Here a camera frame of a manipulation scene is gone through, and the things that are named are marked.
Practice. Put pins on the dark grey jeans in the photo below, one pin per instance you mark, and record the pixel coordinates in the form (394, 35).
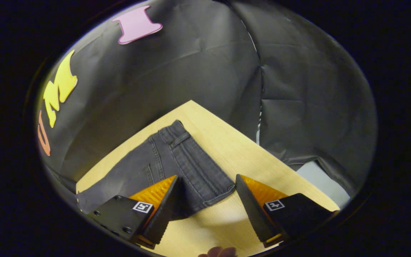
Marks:
(177, 160)

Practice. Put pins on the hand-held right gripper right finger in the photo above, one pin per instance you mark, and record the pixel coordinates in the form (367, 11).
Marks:
(252, 210)

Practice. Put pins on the black backdrop cloth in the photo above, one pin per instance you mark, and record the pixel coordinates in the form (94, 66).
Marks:
(198, 71)

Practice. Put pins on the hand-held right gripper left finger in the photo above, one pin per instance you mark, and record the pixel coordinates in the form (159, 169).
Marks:
(162, 214)

